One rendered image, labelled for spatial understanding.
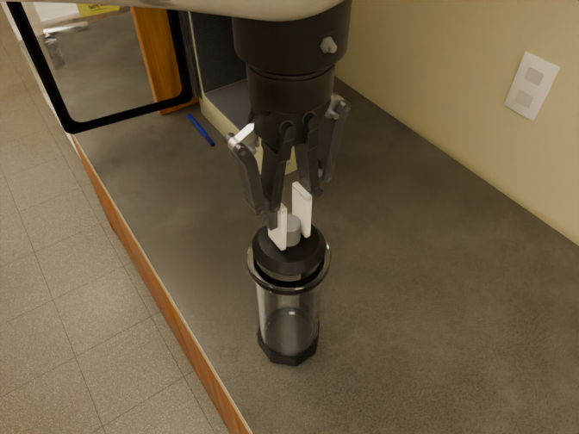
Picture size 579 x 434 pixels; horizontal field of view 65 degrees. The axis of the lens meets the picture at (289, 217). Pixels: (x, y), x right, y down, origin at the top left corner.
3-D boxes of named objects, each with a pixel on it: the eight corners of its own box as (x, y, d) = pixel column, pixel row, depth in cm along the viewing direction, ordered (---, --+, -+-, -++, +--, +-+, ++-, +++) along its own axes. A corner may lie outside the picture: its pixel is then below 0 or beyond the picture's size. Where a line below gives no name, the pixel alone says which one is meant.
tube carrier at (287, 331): (296, 294, 78) (298, 210, 63) (335, 341, 72) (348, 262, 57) (243, 326, 74) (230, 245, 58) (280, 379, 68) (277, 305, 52)
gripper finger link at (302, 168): (281, 101, 43) (294, 94, 43) (295, 179, 52) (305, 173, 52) (305, 120, 41) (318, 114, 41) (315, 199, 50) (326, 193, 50)
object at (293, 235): (297, 219, 62) (298, 183, 57) (339, 263, 57) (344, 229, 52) (239, 248, 59) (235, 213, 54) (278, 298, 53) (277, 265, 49)
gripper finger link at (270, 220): (277, 195, 47) (253, 207, 46) (277, 227, 51) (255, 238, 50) (270, 187, 48) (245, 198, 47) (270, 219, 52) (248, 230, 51)
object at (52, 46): (67, 68, 91) (56, 40, 86) (55, 71, 90) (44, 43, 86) (65, 64, 92) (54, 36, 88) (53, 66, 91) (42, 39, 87)
